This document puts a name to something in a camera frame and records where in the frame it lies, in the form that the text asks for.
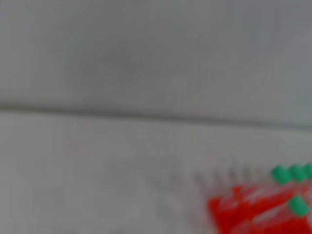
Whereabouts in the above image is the orange test tube rack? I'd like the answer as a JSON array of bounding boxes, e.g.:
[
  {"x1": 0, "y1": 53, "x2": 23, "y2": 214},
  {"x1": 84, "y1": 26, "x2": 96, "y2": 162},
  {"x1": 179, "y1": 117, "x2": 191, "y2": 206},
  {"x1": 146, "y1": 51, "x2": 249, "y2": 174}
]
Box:
[{"x1": 208, "y1": 182, "x2": 312, "y2": 234}]

